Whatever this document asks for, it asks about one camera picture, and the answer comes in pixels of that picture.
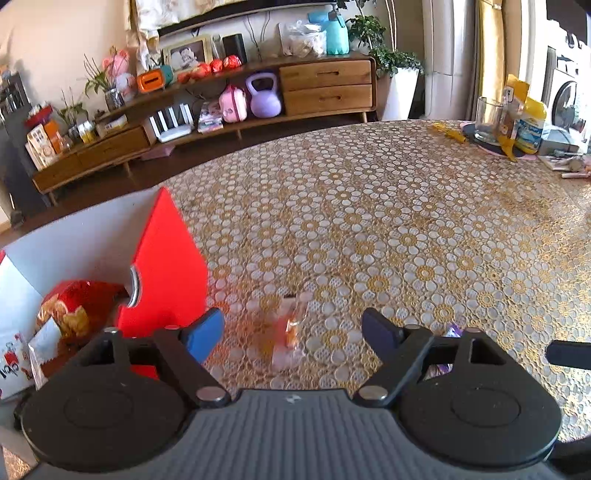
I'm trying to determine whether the floral cloth cover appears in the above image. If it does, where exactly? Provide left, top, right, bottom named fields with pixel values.
left=123, top=0, right=245, bottom=73

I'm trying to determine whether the red cardboard box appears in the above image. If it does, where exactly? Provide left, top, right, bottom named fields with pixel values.
left=0, top=186, right=211, bottom=402

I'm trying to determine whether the black side cabinet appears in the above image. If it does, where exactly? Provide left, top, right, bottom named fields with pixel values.
left=1, top=71, right=51, bottom=220

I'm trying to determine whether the wooden tv cabinet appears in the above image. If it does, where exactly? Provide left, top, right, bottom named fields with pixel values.
left=32, top=54, right=377, bottom=195

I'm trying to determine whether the white standing air conditioner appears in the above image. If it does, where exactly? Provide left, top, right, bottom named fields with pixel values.
left=422, top=0, right=476, bottom=119

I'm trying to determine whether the glass cup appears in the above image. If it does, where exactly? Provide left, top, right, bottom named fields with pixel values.
left=475, top=96, right=503, bottom=146

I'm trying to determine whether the grey box on table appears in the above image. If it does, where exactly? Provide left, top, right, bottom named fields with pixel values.
left=538, top=126, right=579, bottom=156

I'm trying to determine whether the white router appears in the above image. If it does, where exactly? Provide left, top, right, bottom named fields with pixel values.
left=148, top=103, right=194, bottom=143

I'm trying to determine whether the orange radio box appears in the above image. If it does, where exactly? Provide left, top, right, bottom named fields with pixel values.
left=136, top=68, right=165, bottom=94

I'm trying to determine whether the clear plastic bag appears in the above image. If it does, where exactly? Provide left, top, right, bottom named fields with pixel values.
left=279, top=20, right=327, bottom=58

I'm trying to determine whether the purple kettlebell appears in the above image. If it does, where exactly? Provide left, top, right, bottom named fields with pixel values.
left=245, top=72, right=283, bottom=119

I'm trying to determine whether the washing machine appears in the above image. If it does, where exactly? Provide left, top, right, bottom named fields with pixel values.
left=542, top=46, right=590, bottom=143

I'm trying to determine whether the white snack wrapper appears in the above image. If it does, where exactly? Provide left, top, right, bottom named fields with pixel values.
left=28, top=317, right=61, bottom=390

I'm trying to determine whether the clear orange jelly packet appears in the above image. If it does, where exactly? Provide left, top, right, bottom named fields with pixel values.
left=271, top=293, right=310, bottom=372

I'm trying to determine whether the pink plush doll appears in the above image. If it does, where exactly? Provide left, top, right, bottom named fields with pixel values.
left=102, top=46, right=136, bottom=103

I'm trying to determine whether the red chips bag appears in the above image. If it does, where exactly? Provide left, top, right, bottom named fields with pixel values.
left=34, top=280, right=127, bottom=358

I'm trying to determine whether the black speaker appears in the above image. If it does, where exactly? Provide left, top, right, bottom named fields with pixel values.
left=222, top=33, right=249, bottom=65

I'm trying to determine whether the red apples row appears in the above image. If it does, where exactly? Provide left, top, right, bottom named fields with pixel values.
left=176, top=55, right=242, bottom=84

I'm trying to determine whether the teal water jug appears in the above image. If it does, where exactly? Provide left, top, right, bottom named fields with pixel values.
left=308, top=4, right=349, bottom=56

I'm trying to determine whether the gold curtain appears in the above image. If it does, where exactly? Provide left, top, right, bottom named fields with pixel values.
left=467, top=1, right=506, bottom=120

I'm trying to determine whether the small yellow wrapper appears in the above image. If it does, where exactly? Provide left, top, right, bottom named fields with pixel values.
left=431, top=122, right=467, bottom=144

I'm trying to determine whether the stack of booklets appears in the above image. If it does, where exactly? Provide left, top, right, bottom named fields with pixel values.
left=197, top=100, right=223, bottom=134

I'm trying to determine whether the framed photo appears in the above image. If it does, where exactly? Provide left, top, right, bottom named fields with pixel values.
left=163, top=35, right=213, bottom=74

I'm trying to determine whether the tv screen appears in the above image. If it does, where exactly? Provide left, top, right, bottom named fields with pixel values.
left=157, top=0, right=332, bottom=37

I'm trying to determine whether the yellow sachet in cup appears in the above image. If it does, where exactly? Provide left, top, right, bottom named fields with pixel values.
left=497, top=74, right=530, bottom=162

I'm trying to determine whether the potted green tree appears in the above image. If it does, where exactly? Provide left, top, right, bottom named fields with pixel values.
left=346, top=1, right=424, bottom=121

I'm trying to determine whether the white red drink pouch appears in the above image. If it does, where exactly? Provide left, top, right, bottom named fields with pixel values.
left=0, top=330, right=34, bottom=401

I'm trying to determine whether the yellow lid wipes canister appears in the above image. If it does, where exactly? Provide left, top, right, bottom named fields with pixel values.
left=515, top=97, right=547, bottom=154

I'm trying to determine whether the small purple candy packet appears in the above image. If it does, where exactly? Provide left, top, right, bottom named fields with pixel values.
left=427, top=323, right=463, bottom=378

